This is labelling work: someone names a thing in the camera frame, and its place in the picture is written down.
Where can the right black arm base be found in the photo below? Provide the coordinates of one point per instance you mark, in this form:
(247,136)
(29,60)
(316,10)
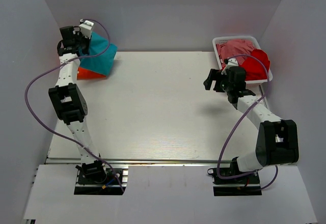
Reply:
(244,186)

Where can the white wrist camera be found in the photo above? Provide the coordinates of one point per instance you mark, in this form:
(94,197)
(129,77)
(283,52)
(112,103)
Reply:
(86,28)
(232,62)

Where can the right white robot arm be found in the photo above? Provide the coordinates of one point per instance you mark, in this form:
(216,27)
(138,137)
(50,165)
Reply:
(277,140)

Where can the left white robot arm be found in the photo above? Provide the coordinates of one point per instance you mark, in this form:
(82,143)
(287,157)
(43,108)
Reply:
(67,100)

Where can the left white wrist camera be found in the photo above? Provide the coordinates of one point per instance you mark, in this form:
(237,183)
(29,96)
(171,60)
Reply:
(86,28)

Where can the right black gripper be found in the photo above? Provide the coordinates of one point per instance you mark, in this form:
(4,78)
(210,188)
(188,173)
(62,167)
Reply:
(219,80)

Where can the pink t-shirt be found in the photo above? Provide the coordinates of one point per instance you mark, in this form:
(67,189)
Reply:
(234,47)

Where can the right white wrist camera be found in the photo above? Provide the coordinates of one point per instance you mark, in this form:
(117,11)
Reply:
(232,62)

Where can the white plastic basket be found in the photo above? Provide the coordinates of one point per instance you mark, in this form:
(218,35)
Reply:
(220,40)

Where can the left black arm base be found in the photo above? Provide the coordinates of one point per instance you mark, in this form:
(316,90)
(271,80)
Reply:
(97,182)

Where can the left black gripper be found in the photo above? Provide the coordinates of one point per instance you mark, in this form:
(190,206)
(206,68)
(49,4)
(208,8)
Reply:
(83,42)

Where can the red t-shirt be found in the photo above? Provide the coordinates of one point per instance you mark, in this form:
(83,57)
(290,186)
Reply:
(256,64)

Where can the folded orange t-shirt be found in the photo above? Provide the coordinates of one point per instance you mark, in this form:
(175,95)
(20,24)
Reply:
(85,74)

